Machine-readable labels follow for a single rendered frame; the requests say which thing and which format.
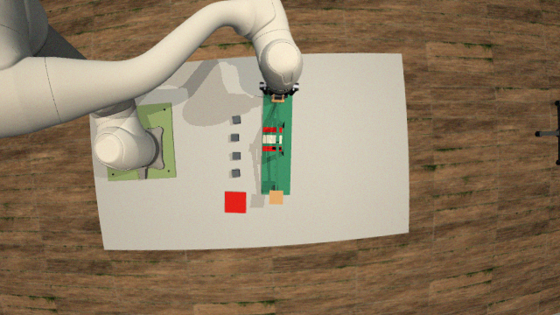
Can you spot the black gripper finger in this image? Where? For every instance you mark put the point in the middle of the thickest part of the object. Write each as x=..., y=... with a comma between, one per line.
x=292, y=91
x=266, y=91

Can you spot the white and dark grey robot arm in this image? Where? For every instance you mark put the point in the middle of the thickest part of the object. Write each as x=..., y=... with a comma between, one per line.
x=39, y=90

